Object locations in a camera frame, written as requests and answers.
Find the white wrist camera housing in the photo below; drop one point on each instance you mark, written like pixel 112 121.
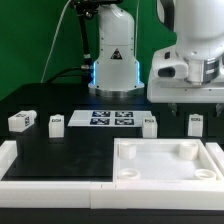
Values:
pixel 167 63

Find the white AprilTag base plate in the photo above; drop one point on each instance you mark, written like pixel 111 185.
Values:
pixel 107 118

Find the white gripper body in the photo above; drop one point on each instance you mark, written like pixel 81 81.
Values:
pixel 170 90

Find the white square tabletop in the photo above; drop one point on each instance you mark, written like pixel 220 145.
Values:
pixel 162 159

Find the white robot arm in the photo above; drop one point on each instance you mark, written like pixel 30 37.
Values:
pixel 190 71

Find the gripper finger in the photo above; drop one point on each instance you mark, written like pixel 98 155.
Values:
pixel 219 109
pixel 173 108

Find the white U-shaped obstacle fence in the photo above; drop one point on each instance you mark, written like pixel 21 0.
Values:
pixel 199 194

